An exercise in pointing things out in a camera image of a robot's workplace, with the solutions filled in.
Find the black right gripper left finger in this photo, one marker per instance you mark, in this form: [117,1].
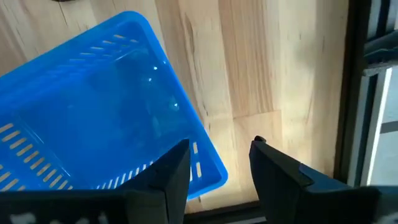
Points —
[168,186]

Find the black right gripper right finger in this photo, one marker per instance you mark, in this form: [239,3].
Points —
[280,186]

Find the blue plastic basket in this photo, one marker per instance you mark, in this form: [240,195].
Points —
[93,109]

